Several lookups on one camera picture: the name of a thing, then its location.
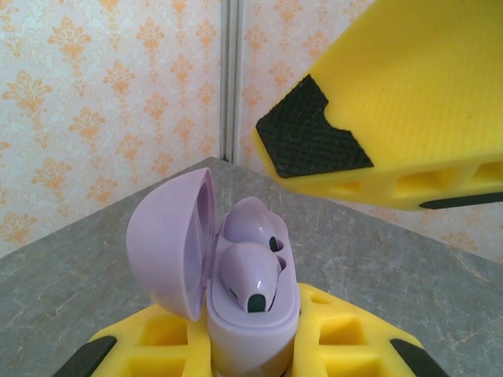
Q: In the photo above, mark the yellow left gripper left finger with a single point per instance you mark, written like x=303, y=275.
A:
x=129, y=357

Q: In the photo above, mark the grey aluminium wall strip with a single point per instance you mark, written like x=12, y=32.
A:
x=232, y=78

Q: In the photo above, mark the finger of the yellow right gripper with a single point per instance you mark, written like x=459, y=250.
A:
x=412, y=98

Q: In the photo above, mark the purple earbud charging case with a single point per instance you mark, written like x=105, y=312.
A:
x=165, y=243

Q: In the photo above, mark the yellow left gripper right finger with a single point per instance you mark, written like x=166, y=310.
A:
x=365, y=357

